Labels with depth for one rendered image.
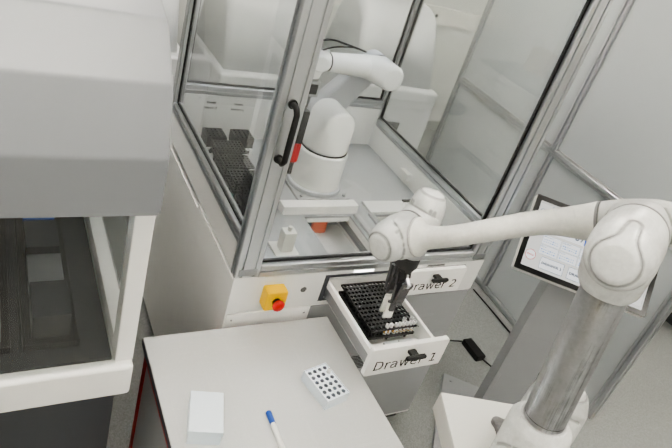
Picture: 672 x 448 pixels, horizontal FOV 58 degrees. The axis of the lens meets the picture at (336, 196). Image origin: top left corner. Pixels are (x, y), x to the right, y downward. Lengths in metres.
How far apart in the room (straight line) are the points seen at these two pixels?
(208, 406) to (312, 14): 1.03
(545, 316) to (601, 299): 1.35
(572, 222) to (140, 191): 0.97
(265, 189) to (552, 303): 1.41
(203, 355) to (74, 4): 1.06
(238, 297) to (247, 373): 0.24
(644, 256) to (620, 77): 2.22
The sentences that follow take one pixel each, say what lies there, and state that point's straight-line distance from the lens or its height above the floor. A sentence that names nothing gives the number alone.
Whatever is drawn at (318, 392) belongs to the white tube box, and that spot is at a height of 0.79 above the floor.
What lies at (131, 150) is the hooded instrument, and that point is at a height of 1.52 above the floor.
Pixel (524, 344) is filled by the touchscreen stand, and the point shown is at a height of 0.57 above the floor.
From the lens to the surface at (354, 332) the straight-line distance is 1.93.
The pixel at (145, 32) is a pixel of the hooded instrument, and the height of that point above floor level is 1.71.
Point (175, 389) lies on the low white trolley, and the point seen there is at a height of 0.76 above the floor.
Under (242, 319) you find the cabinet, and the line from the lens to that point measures 2.01.
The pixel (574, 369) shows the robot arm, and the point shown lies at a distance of 1.46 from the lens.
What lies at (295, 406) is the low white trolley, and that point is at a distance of 1.82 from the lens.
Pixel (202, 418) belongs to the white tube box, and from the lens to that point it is 1.68.
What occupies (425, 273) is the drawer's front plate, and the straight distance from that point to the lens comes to 2.24.
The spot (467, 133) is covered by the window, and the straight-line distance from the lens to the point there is 1.99.
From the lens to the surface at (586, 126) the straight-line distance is 3.51.
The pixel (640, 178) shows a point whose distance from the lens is 3.29.
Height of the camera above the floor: 2.12
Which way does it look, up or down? 29 degrees down
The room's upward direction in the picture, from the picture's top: 18 degrees clockwise
